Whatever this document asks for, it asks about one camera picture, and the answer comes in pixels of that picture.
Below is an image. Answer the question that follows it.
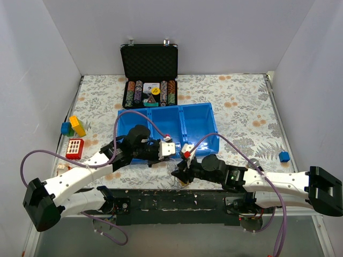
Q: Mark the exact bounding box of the blue toy cube right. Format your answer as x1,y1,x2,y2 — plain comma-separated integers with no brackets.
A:
278,152,290,163

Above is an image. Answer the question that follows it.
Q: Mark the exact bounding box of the blue toy brick left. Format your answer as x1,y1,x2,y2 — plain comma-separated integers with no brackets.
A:
61,122,71,135

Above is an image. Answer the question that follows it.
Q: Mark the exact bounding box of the blue three-compartment plastic bin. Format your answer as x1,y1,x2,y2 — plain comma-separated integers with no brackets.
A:
116,103,219,159

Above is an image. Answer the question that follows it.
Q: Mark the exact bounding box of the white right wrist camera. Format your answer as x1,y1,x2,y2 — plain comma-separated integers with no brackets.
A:
180,143,196,160

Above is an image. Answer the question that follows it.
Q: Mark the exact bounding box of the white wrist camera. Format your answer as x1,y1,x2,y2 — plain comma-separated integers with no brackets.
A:
159,141,176,160
180,143,196,160

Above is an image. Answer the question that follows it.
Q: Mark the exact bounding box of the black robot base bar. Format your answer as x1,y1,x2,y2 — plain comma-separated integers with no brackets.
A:
110,189,244,226

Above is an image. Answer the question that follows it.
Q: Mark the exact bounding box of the black poker chip case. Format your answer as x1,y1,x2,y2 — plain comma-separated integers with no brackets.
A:
120,42,178,109

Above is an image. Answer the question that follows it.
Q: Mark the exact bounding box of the white red toy piece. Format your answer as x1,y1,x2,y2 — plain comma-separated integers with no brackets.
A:
56,164,72,176

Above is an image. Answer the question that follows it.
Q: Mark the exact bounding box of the floral table mat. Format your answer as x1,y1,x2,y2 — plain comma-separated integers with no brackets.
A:
69,74,297,173

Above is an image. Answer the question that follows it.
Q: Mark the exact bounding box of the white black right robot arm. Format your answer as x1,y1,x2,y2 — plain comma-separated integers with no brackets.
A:
171,154,342,217

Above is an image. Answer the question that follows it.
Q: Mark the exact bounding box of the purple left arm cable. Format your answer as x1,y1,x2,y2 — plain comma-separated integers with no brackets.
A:
20,110,172,246

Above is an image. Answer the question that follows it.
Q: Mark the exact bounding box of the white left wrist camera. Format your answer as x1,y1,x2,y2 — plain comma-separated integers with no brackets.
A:
159,141,176,160

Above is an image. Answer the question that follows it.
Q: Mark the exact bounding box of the yellow toy brick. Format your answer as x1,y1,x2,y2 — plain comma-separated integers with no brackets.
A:
69,116,86,137

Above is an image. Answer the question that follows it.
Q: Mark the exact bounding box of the green toy brick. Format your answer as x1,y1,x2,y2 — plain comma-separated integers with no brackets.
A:
66,129,74,137

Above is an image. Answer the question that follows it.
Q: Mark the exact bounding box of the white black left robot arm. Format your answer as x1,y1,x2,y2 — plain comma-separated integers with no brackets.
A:
23,125,176,232

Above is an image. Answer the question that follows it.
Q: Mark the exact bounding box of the red white window brick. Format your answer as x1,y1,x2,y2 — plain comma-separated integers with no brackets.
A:
65,139,84,160

